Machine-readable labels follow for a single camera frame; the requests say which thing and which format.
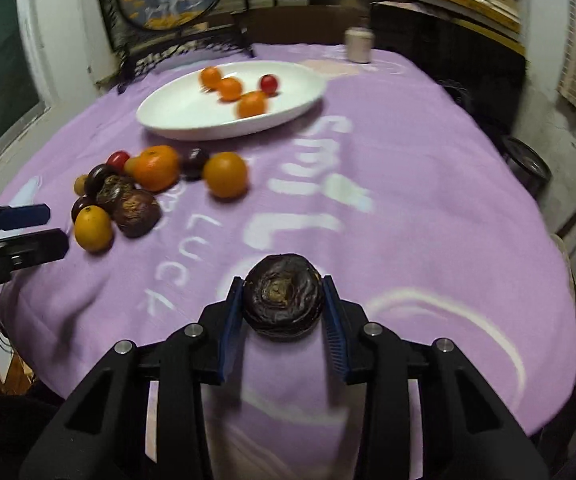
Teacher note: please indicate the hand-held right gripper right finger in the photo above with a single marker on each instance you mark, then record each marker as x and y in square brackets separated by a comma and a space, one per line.
[335, 332]

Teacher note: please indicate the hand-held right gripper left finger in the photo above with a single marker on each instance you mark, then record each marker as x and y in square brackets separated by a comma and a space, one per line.
[231, 332]

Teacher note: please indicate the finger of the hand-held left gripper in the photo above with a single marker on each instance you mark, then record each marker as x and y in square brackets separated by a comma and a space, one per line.
[37, 249]
[20, 216]

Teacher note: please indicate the dark wrinkled round fruit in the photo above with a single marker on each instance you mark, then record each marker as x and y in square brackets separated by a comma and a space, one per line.
[282, 297]

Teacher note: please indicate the white oval plate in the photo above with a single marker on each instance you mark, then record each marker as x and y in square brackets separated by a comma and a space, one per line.
[192, 110]

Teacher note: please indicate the yellow orange citrus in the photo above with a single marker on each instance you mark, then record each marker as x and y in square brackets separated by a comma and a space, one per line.
[93, 229]

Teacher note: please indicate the small dark purple fruit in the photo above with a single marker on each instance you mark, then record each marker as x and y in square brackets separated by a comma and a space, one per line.
[96, 178]
[80, 207]

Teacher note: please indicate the small yellow fruit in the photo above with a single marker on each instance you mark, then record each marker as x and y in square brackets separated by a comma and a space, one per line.
[80, 184]
[129, 164]

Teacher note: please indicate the small wrinkled brown fruit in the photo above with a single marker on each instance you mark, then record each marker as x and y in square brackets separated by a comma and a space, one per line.
[112, 193]

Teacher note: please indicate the large wrinkled brown fruit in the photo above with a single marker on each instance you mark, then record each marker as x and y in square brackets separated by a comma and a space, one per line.
[137, 213]

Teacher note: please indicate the red cherry tomato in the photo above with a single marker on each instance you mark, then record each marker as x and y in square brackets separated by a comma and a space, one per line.
[269, 84]
[117, 160]

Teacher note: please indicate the orange mandarin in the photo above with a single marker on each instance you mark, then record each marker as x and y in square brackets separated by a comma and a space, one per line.
[157, 168]

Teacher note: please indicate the purple printed tablecloth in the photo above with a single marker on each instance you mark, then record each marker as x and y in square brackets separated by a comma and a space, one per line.
[398, 200]

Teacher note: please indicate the round orange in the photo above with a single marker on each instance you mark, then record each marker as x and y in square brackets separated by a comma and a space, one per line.
[225, 174]

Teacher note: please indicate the dark purple plum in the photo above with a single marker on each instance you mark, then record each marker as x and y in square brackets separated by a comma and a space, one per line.
[195, 163]

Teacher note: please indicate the small orange kumquat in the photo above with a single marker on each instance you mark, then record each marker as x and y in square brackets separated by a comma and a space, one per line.
[211, 77]
[252, 104]
[229, 89]

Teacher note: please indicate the dark round pot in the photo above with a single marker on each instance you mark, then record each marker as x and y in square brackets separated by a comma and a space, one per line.
[527, 166]

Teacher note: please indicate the small beige jar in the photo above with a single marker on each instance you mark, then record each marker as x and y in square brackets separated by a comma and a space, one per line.
[359, 46]

